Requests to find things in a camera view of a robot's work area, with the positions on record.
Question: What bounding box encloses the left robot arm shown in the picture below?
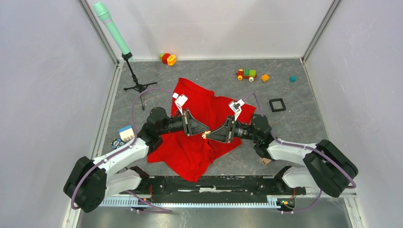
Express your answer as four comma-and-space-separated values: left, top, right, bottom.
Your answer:
63, 107, 209, 213

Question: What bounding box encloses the wooden letter cube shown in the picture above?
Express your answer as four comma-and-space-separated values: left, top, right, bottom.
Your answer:
260, 158, 272, 165

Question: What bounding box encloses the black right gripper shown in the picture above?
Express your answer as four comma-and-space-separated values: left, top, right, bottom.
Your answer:
206, 115, 260, 143

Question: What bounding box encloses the gold butterfly brooch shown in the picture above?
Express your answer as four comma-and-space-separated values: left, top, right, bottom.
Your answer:
201, 131, 211, 139

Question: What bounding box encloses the orange lego brick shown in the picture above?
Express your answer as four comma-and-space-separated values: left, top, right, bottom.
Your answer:
261, 74, 270, 82

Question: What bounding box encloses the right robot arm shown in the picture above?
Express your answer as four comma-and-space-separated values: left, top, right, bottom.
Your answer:
203, 114, 358, 198

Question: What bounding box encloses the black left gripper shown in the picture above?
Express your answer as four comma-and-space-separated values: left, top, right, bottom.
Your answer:
158, 109, 210, 137

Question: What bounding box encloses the white and blue block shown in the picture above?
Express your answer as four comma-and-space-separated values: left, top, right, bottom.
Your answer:
118, 125, 134, 142

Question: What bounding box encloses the red toy block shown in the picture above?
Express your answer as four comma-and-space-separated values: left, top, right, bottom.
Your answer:
161, 53, 171, 64

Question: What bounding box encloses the black tripod stand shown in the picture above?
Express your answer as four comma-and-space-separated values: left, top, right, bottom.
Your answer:
122, 52, 157, 93

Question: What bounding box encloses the blue patterned card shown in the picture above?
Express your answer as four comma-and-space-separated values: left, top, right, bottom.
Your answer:
110, 138, 126, 149

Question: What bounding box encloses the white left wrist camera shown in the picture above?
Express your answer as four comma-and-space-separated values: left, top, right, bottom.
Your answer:
173, 93, 188, 115

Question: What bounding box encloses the colourful toy train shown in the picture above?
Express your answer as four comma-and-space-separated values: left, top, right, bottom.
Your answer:
236, 69, 257, 82

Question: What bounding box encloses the orange toy block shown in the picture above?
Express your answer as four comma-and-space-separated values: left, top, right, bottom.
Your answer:
167, 55, 177, 66

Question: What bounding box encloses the teal small cube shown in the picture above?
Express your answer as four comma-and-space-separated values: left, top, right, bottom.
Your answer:
289, 76, 297, 83

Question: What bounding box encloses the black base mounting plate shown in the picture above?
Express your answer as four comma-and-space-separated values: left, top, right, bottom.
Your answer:
130, 166, 306, 203

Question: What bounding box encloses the mint green microphone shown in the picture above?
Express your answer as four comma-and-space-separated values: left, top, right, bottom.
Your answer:
93, 2, 133, 61

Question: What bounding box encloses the slotted cable duct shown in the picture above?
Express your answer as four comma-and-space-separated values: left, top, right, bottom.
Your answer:
99, 196, 281, 209

